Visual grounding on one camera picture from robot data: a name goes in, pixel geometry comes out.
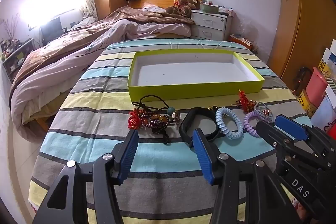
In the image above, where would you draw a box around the white nightstand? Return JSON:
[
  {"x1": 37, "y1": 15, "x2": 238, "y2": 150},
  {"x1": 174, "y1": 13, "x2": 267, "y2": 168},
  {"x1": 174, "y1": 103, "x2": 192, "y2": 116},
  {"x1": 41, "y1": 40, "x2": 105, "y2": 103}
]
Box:
[{"x1": 190, "y1": 9, "x2": 233, "y2": 41}]

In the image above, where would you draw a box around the brown teddy bear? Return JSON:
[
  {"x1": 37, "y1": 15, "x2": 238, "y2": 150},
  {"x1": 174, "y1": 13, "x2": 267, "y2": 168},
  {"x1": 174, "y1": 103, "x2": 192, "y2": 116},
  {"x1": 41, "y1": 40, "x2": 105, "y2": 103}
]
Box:
[{"x1": 166, "y1": 0, "x2": 199, "y2": 17}]

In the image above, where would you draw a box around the grey hair tie with beads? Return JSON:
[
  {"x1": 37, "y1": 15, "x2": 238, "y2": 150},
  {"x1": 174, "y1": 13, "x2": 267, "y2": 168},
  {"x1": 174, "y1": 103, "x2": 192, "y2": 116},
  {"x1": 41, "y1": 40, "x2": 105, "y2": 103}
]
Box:
[{"x1": 253, "y1": 102, "x2": 274, "y2": 121}]

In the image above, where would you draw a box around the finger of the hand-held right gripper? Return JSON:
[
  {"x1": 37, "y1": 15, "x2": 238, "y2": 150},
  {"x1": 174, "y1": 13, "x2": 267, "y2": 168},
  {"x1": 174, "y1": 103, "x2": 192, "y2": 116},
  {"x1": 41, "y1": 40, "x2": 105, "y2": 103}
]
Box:
[
  {"x1": 274, "y1": 114, "x2": 336, "y2": 170},
  {"x1": 256, "y1": 120, "x2": 317, "y2": 167}
]

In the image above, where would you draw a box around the stack of papers and cards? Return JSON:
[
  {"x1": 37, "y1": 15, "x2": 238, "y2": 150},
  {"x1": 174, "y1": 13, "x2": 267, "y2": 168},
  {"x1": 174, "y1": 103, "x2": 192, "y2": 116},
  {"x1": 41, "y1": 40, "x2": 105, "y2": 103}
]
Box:
[{"x1": 310, "y1": 39, "x2": 336, "y2": 132}]

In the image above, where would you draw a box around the black hair tie teal bead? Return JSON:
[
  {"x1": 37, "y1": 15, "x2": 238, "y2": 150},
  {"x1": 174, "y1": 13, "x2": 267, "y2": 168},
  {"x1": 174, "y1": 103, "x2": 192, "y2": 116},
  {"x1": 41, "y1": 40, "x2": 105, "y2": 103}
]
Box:
[{"x1": 131, "y1": 94, "x2": 182, "y2": 125}]

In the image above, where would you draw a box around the purple spiral hair tie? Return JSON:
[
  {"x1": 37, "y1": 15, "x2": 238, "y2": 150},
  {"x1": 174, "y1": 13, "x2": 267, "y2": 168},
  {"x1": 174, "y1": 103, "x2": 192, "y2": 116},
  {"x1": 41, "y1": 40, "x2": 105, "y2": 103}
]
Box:
[{"x1": 243, "y1": 111, "x2": 263, "y2": 138}]

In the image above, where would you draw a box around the striped bedsheet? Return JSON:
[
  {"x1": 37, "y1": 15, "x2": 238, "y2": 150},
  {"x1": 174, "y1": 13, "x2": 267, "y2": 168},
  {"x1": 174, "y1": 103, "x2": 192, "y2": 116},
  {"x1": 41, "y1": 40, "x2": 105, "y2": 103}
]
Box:
[{"x1": 28, "y1": 39, "x2": 315, "y2": 224}]

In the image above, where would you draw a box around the dark beaded bracelet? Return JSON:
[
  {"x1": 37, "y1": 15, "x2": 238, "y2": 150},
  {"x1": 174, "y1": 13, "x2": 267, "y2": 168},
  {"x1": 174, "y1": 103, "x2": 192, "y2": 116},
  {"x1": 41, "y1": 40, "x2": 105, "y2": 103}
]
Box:
[{"x1": 139, "y1": 109, "x2": 175, "y2": 145}]

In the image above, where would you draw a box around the black office chair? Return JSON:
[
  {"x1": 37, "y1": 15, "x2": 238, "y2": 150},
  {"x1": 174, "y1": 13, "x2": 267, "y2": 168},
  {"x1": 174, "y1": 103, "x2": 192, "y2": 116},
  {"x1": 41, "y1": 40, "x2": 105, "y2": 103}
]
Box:
[{"x1": 40, "y1": 16, "x2": 68, "y2": 45}]

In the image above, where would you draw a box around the wooden wardrobe with round knob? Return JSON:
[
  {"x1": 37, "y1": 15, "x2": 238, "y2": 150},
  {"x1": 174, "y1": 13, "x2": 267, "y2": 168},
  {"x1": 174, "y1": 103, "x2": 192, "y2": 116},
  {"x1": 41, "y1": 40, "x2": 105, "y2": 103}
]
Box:
[{"x1": 267, "y1": 0, "x2": 336, "y2": 89}]

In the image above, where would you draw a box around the cluttered storage shelf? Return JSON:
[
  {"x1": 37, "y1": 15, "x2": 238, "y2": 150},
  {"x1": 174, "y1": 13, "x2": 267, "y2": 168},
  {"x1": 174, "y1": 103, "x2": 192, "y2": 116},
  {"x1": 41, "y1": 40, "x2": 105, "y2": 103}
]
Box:
[{"x1": 0, "y1": 38, "x2": 36, "y2": 83}]

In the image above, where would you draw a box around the black bag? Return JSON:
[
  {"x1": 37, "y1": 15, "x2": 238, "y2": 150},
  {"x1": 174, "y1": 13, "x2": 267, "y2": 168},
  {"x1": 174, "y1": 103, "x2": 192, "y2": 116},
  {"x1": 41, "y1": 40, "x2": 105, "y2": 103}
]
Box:
[{"x1": 292, "y1": 67, "x2": 313, "y2": 96}]

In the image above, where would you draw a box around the red knot charm with beads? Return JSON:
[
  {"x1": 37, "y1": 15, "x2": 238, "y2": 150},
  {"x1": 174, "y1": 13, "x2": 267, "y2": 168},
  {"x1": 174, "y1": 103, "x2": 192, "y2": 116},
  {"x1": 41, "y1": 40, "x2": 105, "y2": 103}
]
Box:
[{"x1": 128, "y1": 108, "x2": 144, "y2": 130}]

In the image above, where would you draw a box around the lime green shallow box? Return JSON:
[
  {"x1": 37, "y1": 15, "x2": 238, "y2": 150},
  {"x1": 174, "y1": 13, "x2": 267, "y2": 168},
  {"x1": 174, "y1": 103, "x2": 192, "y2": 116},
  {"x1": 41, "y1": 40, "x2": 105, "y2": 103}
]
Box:
[{"x1": 127, "y1": 49, "x2": 265, "y2": 103}]

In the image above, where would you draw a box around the wooden bed frame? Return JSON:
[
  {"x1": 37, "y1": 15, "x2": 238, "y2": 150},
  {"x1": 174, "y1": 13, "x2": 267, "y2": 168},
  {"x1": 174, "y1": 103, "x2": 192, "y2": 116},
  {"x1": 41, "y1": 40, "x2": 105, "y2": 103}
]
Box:
[{"x1": 35, "y1": 116, "x2": 51, "y2": 133}]

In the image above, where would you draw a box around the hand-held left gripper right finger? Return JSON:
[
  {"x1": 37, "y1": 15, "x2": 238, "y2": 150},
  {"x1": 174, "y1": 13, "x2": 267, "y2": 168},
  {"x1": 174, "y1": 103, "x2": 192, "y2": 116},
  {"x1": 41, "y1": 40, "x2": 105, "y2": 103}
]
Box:
[{"x1": 192, "y1": 128, "x2": 302, "y2": 224}]

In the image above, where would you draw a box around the red tassel charm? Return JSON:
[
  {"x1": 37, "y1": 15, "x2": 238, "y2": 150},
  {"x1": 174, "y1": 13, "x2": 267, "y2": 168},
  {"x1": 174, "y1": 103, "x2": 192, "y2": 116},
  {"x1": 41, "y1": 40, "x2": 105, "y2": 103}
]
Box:
[{"x1": 237, "y1": 89, "x2": 249, "y2": 112}]

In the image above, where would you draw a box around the black smart band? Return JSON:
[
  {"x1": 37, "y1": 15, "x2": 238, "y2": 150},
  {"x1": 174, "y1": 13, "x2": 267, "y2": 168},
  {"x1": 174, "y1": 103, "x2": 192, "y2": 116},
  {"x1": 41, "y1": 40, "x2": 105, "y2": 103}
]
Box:
[{"x1": 179, "y1": 107, "x2": 220, "y2": 148}]

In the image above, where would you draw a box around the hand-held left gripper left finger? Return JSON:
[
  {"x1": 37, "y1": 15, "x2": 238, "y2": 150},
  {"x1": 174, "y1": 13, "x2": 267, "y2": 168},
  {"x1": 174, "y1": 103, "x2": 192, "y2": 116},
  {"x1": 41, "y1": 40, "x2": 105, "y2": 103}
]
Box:
[{"x1": 31, "y1": 130, "x2": 139, "y2": 224}]

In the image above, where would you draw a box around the blue spiral hair tie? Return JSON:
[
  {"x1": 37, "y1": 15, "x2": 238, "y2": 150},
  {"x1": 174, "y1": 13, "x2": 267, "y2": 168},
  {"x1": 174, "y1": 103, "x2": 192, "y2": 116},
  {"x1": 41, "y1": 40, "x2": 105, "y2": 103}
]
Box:
[{"x1": 215, "y1": 107, "x2": 244, "y2": 140}]

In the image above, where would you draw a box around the stack of books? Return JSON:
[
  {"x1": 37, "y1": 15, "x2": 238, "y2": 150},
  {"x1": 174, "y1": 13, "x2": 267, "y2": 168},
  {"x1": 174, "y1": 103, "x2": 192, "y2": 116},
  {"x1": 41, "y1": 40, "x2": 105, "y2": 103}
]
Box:
[{"x1": 228, "y1": 33, "x2": 255, "y2": 52}]

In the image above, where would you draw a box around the green basin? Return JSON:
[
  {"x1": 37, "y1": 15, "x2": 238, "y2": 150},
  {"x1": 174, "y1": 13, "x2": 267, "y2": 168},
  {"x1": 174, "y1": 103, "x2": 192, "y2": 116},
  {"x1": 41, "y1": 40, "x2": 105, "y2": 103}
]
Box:
[{"x1": 200, "y1": 1, "x2": 220, "y2": 14}]

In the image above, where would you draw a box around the pink and brown quilt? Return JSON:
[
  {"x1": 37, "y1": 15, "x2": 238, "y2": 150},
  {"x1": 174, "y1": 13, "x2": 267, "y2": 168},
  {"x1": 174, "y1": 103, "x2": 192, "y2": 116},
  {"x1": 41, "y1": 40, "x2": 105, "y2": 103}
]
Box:
[{"x1": 9, "y1": 6, "x2": 196, "y2": 132}]

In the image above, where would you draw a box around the pink plastic bin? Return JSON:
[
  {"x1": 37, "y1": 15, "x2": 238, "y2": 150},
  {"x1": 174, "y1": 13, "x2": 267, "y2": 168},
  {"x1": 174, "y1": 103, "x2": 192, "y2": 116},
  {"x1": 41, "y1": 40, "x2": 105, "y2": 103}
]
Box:
[{"x1": 306, "y1": 67, "x2": 333, "y2": 107}]

